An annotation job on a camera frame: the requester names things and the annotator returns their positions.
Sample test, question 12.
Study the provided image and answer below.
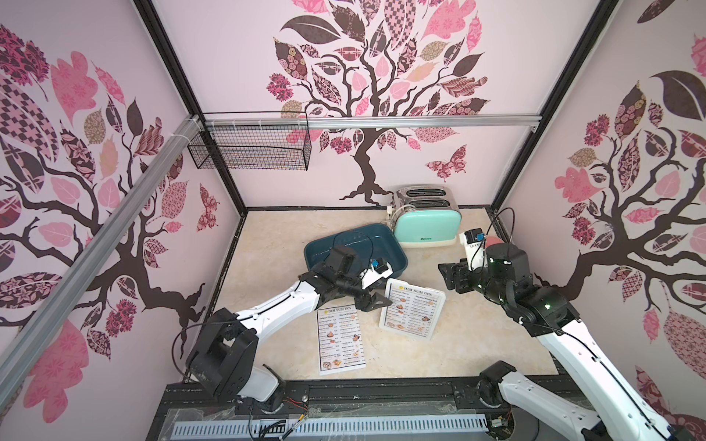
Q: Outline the new Dim Sum Inn menu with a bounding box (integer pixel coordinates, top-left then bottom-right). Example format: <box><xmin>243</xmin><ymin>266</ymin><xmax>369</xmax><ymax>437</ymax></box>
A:
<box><xmin>382</xmin><ymin>279</ymin><xmax>446</xmax><ymax>336</ymax></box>

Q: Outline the clear acrylic menu holder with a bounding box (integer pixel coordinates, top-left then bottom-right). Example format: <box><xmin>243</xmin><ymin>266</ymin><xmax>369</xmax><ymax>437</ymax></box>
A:
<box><xmin>378</xmin><ymin>277</ymin><xmax>448</xmax><ymax>341</ymax></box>

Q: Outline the old Dim Sum Inn menu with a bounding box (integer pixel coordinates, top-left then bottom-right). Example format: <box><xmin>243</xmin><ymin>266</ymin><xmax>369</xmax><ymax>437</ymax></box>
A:
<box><xmin>316</xmin><ymin>304</ymin><xmax>367</xmax><ymax>375</ymax></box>

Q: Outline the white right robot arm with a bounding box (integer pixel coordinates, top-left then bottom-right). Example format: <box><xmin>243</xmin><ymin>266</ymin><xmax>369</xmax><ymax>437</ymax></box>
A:
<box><xmin>438</xmin><ymin>244</ymin><xmax>692</xmax><ymax>440</ymax></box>

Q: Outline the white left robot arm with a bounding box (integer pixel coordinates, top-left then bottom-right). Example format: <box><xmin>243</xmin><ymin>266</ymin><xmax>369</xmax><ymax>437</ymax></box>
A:
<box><xmin>187</xmin><ymin>245</ymin><xmax>393</xmax><ymax>411</ymax></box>

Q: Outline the pink plastic cup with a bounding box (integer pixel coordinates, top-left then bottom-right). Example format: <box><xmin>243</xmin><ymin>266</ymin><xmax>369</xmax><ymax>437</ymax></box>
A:
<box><xmin>485</xmin><ymin>235</ymin><xmax>504</xmax><ymax>247</ymax></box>

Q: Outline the teal plastic tray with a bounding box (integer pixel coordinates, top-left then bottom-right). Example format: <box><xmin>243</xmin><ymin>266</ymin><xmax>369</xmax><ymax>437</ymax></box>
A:
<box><xmin>303</xmin><ymin>223</ymin><xmax>408</xmax><ymax>277</ymax></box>

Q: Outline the mint green toaster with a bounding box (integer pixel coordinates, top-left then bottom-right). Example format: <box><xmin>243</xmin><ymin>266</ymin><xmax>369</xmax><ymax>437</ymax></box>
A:
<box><xmin>388</xmin><ymin>185</ymin><xmax>461</xmax><ymax>248</ymax></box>

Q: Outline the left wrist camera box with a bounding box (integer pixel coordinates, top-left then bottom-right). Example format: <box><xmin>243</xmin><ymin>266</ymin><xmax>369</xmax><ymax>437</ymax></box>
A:
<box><xmin>360</xmin><ymin>257</ymin><xmax>393</xmax><ymax>288</ymax></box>

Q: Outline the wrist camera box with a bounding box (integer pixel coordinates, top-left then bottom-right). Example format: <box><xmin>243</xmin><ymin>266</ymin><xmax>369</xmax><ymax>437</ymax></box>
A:
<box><xmin>459</xmin><ymin>228</ymin><xmax>485</xmax><ymax>270</ymax></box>
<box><xmin>360</xmin><ymin>257</ymin><xmax>393</xmax><ymax>288</ymax></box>

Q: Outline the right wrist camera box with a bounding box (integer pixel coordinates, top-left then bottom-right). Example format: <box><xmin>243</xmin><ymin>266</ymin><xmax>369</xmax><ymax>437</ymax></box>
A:
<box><xmin>459</xmin><ymin>228</ymin><xmax>485</xmax><ymax>270</ymax></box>

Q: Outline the black wire basket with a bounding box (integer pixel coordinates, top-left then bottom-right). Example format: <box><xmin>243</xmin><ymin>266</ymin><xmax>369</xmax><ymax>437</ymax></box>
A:
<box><xmin>189</xmin><ymin>110</ymin><xmax>313</xmax><ymax>171</ymax></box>

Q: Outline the white slotted cable duct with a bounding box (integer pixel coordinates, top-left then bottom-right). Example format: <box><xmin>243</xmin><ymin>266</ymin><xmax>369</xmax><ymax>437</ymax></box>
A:
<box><xmin>167</xmin><ymin>415</ymin><xmax>488</xmax><ymax>440</ymax></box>

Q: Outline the aluminium frame rail back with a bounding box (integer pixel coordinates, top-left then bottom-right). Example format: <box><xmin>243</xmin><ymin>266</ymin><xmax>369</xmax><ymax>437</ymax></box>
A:
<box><xmin>206</xmin><ymin>114</ymin><xmax>542</xmax><ymax>130</ymax></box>

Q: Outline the aluminium frame rail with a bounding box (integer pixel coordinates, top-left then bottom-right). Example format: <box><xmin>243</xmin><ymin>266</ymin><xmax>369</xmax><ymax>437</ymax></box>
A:
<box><xmin>206</xmin><ymin>114</ymin><xmax>542</xmax><ymax>130</ymax></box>
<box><xmin>1</xmin><ymin>116</ymin><xmax>202</xmax><ymax>407</ymax></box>

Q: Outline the aluminium frame rail left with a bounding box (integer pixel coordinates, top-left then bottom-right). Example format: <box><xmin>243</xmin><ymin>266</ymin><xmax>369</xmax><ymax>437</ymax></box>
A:
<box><xmin>1</xmin><ymin>116</ymin><xmax>202</xmax><ymax>407</ymax></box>

